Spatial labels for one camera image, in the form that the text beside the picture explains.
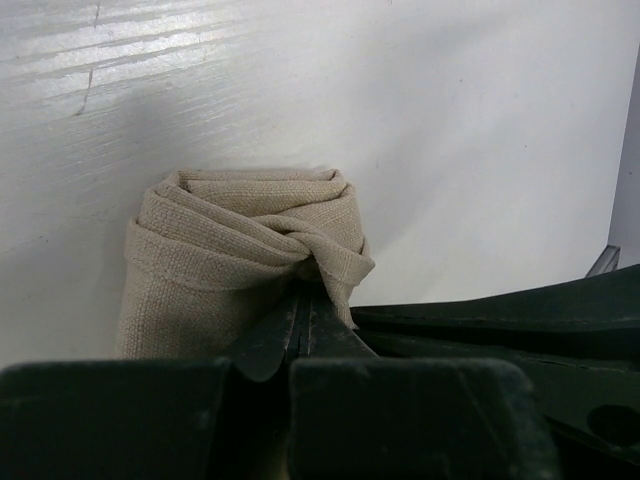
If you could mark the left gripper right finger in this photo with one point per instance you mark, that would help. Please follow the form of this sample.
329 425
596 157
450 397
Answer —
355 415

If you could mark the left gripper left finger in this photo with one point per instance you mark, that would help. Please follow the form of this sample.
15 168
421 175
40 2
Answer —
225 417

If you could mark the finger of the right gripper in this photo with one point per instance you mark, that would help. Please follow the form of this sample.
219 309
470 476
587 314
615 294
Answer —
578 342

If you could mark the aluminium rail frame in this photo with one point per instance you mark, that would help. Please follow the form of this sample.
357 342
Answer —
607 261

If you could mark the beige cloth napkin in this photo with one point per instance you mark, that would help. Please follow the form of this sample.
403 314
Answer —
211 252

